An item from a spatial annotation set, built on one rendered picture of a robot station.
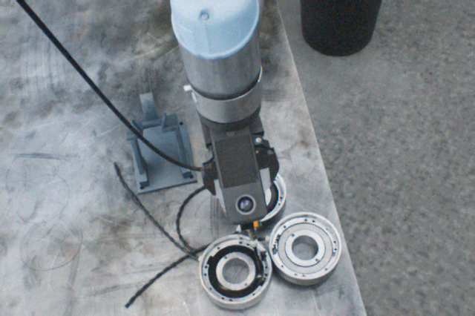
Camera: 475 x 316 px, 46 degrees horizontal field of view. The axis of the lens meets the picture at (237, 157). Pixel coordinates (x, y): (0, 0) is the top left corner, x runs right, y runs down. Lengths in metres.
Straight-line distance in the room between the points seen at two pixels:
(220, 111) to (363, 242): 1.25
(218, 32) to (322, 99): 1.57
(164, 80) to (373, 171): 0.99
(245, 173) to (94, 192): 0.41
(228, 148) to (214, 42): 0.16
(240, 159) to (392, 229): 1.22
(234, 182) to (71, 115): 0.52
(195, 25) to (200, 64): 0.05
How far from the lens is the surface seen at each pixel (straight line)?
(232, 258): 0.84
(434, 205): 1.86
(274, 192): 0.88
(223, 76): 0.52
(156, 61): 1.11
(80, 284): 0.91
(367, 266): 1.73
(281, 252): 0.84
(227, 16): 0.47
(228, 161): 0.61
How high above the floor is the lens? 1.60
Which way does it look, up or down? 58 degrees down
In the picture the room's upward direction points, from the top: 8 degrees counter-clockwise
